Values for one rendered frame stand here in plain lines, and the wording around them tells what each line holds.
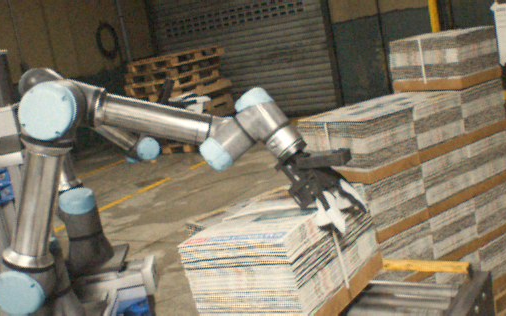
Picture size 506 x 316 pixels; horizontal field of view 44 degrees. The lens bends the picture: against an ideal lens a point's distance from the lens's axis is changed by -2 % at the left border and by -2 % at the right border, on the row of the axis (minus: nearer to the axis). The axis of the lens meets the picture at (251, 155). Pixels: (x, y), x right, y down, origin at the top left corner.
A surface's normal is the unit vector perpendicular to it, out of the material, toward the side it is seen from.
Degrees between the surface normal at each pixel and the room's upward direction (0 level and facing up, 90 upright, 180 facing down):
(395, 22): 90
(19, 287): 97
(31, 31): 90
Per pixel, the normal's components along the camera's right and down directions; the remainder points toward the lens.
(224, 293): -0.55, 0.26
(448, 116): 0.55, 0.06
